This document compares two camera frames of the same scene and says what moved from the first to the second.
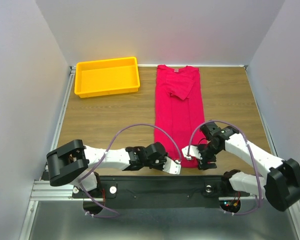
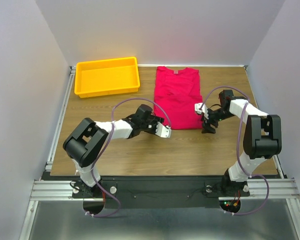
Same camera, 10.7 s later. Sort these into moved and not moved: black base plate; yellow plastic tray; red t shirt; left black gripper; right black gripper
Moved: left black gripper; red t shirt; right black gripper
Not moved: black base plate; yellow plastic tray
